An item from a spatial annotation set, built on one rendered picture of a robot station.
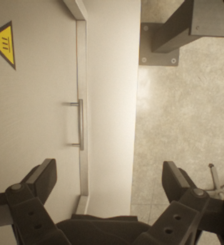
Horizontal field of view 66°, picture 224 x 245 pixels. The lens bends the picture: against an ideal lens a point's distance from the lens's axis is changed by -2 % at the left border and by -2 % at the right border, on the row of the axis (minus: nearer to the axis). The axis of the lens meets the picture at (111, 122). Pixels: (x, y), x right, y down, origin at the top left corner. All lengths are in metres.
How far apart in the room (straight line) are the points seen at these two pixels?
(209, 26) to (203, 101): 1.08
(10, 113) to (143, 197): 1.63
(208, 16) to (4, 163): 0.53
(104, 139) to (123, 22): 0.39
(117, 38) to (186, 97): 1.01
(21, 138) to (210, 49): 1.48
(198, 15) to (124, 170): 0.54
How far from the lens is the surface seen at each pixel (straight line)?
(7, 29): 0.25
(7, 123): 0.23
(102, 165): 0.68
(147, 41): 1.43
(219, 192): 1.86
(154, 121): 1.48
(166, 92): 1.46
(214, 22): 0.56
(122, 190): 0.74
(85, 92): 0.58
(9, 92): 0.24
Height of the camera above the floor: 1.40
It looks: 76 degrees down
